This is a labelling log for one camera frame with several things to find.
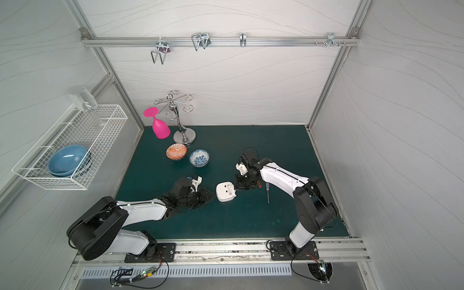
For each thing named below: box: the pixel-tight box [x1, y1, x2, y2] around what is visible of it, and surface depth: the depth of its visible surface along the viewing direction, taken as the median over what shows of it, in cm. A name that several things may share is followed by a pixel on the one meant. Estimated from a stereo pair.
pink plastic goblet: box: [143, 106, 171, 140], surface depth 96 cm
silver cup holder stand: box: [153, 90, 197, 145], surface depth 100 cm
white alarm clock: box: [215, 181, 237, 203], surface depth 89 cm
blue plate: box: [48, 144, 88, 177], surface depth 61 cm
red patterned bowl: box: [165, 142, 188, 162], surface depth 107 cm
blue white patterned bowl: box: [189, 148, 210, 168], surface depth 103 cm
